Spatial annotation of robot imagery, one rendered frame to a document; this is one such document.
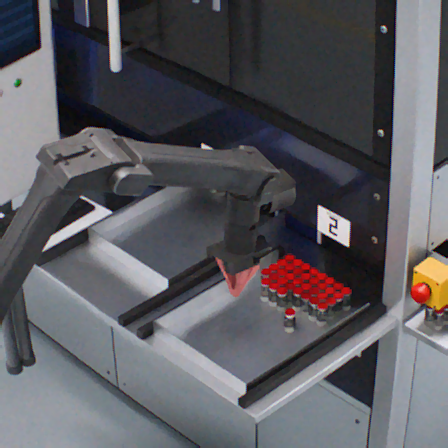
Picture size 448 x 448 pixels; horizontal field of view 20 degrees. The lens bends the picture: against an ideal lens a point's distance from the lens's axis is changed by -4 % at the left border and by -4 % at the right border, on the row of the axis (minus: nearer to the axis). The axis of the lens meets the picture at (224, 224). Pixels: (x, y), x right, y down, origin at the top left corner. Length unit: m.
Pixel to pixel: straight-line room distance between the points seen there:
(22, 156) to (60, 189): 1.29
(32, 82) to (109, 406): 1.10
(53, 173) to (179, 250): 0.99
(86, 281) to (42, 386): 1.12
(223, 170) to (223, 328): 0.57
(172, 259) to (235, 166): 0.70
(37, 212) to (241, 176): 0.41
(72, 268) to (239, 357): 0.46
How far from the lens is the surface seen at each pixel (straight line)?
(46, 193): 1.79
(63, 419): 3.65
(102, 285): 2.66
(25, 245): 1.83
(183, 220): 2.84
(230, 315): 2.56
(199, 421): 3.33
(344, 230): 2.55
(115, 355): 3.51
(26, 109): 3.02
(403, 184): 2.39
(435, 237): 2.52
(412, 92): 2.28
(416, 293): 2.44
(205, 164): 1.99
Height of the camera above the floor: 2.48
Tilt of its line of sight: 35 degrees down
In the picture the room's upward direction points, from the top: 1 degrees counter-clockwise
